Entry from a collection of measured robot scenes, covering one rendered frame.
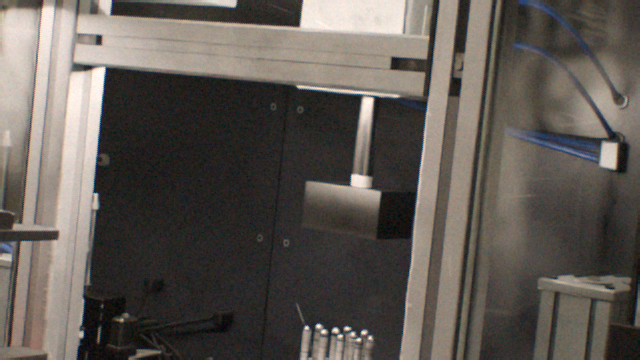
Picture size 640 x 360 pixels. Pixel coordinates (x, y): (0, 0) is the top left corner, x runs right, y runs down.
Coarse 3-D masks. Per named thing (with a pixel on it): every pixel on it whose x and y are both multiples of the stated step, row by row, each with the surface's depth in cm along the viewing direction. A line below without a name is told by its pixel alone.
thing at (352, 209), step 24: (360, 120) 123; (360, 144) 123; (360, 168) 123; (312, 192) 124; (336, 192) 122; (360, 192) 120; (384, 192) 120; (408, 192) 123; (312, 216) 123; (336, 216) 122; (360, 216) 120; (384, 216) 120; (408, 216) 124
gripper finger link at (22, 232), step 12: (0, 228) 87; (12, 228) 88; (24, 228) 89; (36, 228) 90; (48, 228) 91; (0, 240) 86; (12, 240) 87; (24, 240) 88; (36, 240) 89; (48, 240) 90
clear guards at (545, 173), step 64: (0, 0) 122; (128, 0) 113; (192, 0) 109; (256, 0) 105; (320, 0) 101; (384, 0) 98; (512, 0) 92; (576, 0) 89; (0, 64) 122; (128, 64) 113; (192, 64) 109; (256, 64) 105; (320, 64) 101; (384, 64) 98; (512, 64) 92; (576, 64) 89; (0, 128) 122; (512, 128) 92; (576, 128) 89; (0, 192) 122; (512, 192) 92; (576, 192) 89; (0, 256) 122; (512, 256) 92; (576, 256) 89; (0, 320) 121; (512, 320) 92; (576, 320) 89
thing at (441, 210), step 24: (456, 72) 95; (48, 96) 118; (48, 120) 118; (456, 120) 95; (48, 144) 118; (72, 192) 119; (72, 216) 119; (72, 240) 120; (432, 240) 95; (72, 264) 120; (432, 264) 95; (432, 288) 95; (432, 312) 95; (24, 336) 120; (432, 336) 95
